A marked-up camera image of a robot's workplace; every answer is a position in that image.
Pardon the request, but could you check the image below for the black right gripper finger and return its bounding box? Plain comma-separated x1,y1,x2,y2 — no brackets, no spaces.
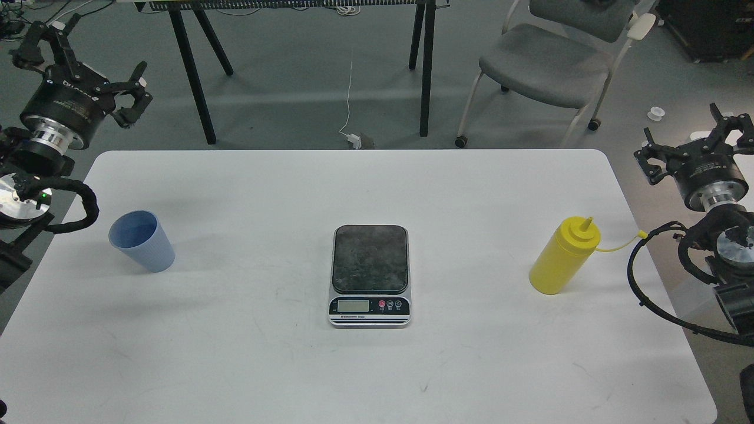
634,128,678,186
701,104,753,155

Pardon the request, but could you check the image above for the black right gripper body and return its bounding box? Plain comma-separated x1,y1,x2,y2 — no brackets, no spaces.
672,147,749,211

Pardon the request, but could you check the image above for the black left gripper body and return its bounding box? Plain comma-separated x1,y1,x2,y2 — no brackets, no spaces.
21,65,115,150

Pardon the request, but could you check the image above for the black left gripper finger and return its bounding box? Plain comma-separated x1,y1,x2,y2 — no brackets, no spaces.
11,13,83,83
94,60,153,128

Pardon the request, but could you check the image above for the blue ribbed plastic cup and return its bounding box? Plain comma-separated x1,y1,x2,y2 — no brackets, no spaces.
108,210,176,272

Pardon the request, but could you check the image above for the yellow squeeze bottle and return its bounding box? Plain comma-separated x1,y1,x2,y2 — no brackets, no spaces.
528,216,649,295

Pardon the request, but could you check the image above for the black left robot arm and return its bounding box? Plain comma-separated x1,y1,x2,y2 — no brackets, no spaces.
1,14,153,289

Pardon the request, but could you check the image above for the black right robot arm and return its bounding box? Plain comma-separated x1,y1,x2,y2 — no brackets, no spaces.
627,104,753,348

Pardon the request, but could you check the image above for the digital kitchen scale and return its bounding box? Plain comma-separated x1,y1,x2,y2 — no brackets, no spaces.
328,224,413,328

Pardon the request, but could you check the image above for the small white spool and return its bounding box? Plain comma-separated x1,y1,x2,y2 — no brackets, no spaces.
646,105,666,122

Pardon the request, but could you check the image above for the black legged table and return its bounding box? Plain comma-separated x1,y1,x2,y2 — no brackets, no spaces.
135,1,449,148

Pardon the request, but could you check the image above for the black cabinet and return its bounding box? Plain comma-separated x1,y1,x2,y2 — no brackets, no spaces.
655,1,753,64

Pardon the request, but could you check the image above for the grey office chair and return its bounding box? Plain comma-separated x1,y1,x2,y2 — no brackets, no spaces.
455,1,657,148

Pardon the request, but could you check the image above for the floor cables bundle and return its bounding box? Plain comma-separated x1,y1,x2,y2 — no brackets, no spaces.
0,0,113,42

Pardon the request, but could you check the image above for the white charger cable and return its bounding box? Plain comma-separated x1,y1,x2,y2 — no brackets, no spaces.
338,47,375,150

